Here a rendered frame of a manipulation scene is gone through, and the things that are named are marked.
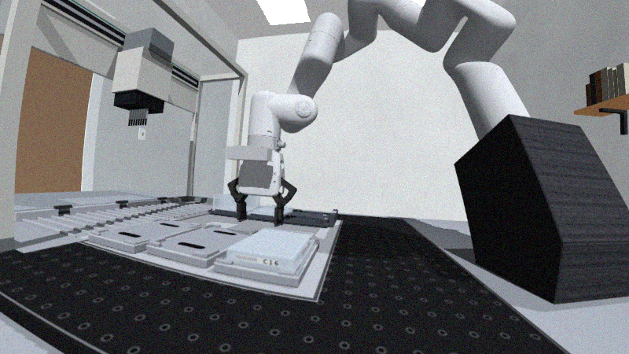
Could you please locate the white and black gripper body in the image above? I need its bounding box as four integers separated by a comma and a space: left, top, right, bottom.
238, 150, 285, 197

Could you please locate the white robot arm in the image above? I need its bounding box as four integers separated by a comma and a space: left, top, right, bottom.
226, 0, 530, 162

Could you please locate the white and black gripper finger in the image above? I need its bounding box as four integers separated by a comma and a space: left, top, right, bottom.
227, 178, 248, 220
272, 177, 297, 225

